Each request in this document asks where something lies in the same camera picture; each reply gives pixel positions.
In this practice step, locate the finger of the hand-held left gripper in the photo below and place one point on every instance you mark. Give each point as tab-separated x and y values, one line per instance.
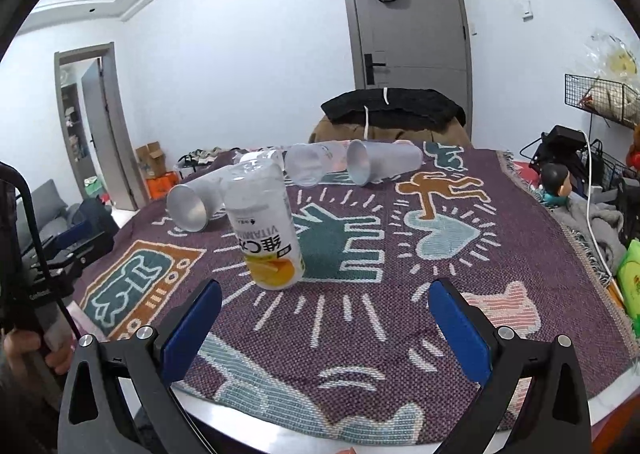
95	236

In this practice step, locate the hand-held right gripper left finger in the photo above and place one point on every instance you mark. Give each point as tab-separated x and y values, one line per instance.
192	329

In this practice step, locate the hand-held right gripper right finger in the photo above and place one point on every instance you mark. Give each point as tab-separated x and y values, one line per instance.
460	334

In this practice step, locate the grey plastic cup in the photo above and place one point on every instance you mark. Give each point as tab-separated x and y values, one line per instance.
192	201
385	162

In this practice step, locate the clear plastic cup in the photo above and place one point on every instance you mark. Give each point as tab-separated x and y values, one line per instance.
260	158
305	164

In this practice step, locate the person's left hand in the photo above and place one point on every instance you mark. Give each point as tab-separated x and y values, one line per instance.
22	349

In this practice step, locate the grey sofa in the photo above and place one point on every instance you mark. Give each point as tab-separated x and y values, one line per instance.
42	209

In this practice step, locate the purple printed blanket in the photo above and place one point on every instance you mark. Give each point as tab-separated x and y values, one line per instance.
380	334

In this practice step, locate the orange box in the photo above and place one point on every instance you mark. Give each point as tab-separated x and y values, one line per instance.
162	186

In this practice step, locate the cardboard box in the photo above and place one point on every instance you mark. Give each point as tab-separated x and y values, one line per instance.
150	159

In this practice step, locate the grey open door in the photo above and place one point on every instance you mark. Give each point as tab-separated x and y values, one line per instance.
107	134

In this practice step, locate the orange label drink bottle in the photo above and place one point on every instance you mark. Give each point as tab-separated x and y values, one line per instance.
265	234

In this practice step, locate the patterned cloth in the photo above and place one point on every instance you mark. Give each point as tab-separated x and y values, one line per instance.
197	158

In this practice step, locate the grey towel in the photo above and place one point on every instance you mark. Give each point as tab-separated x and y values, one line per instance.
582	234

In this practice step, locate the green packet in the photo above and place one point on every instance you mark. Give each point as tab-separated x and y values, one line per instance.
630	279

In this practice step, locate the dark haired doll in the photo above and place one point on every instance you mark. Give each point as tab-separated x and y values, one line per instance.
556	181

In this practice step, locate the black jacket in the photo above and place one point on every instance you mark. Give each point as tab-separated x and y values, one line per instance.
400	104

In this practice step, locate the brown chair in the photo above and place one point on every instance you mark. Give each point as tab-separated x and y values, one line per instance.
330	132

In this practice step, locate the clear plastic bag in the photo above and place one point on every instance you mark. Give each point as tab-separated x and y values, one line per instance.
617	54

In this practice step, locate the white wall switch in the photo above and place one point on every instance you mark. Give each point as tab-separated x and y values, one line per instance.
526	9

